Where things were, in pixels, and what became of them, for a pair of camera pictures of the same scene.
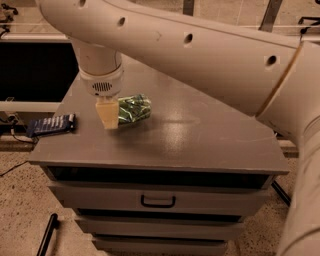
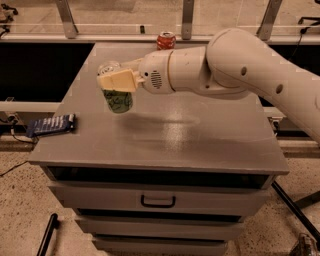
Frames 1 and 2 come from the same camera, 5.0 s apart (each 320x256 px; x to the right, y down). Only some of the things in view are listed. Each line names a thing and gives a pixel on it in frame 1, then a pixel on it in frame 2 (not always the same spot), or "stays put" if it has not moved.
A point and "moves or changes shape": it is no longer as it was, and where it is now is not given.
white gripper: (102, 85) to (154, 71)
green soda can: (133, 108) moves or changes shape
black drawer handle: (158, 205) stays put
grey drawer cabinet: (175, 183) stays put
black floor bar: (47, 235) stays put
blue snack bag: (51, 125) stays put
